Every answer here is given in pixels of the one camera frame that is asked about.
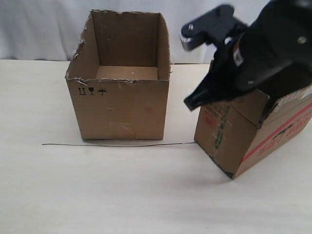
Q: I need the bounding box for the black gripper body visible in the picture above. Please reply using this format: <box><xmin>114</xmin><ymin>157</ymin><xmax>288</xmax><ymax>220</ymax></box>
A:
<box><xmin>233</xmin><ymin>0</ymin><xmax>312</xmax><ymax>92</ymax></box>

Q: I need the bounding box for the narrow printed cardboard box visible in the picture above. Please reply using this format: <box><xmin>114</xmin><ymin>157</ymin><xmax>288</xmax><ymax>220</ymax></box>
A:
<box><xmin>194</xmin><ymin>58</ymin><xmax>312</xmax><ymax>180</ymax></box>

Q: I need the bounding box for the large torn cardboard box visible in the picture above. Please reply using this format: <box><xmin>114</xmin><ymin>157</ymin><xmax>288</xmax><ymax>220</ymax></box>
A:
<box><xmin>65</xmin><ymin>9</ymin><xmax>171</xmax><ymax>140</ymax></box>

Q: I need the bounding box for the thin dark line on table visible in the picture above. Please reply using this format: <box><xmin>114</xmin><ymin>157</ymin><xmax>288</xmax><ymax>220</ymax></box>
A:
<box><xmin>41</xmin><ymin>142</ymin><xmax>196</xmax><ymax>148</ymax></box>

